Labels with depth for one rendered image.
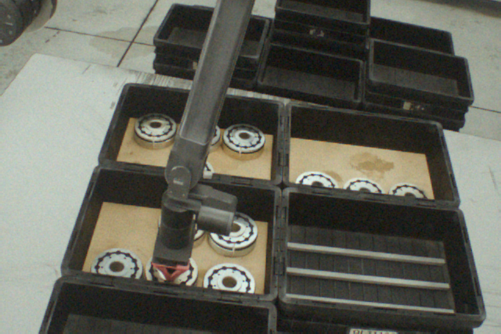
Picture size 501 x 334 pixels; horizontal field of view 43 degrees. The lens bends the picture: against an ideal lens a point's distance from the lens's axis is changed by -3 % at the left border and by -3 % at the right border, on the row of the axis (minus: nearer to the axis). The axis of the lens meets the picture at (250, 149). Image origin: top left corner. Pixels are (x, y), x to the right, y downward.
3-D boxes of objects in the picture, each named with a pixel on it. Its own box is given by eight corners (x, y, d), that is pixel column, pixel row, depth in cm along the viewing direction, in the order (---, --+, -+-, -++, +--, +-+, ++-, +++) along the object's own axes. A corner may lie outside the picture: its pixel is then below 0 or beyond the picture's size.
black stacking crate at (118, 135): (99, 200, 145) (96, 163, 137) (125, 119, 167) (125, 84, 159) (273, 222, 146) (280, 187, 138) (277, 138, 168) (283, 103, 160)
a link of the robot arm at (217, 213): (182, 148, 113) (171, 163, 105) (246, 163, 113) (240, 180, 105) (171, 210, 117) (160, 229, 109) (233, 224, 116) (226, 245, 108)
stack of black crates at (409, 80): (344, 170, 261) (369, 80, 232) (347, 124, 284) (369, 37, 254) (439, 188, 259) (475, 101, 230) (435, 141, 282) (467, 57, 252)
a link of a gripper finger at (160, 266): (191, 262, 126) (195, 231, 119) (185, 292, 120) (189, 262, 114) (156, 256, 125) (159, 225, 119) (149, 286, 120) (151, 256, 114)
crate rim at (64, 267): (59, 281, 116) (57, 274, 114) (95, 170, 138) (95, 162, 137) (275, 309, 117) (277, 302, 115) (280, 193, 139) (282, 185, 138)
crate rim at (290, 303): (275, 309, 117) (277, 302, 115) (280, 193, 139) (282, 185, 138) (484, 328, 118) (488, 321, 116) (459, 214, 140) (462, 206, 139)
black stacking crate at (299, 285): (269, 336, 123) (278, 303, 116) (275, 224, 145) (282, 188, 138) (465, 354, 124) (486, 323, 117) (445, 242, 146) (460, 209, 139)
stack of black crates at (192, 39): (149, 133, 265) (151, 39, 236) (169, 91, 288) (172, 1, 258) (245, 151, 263) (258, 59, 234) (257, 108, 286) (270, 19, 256)
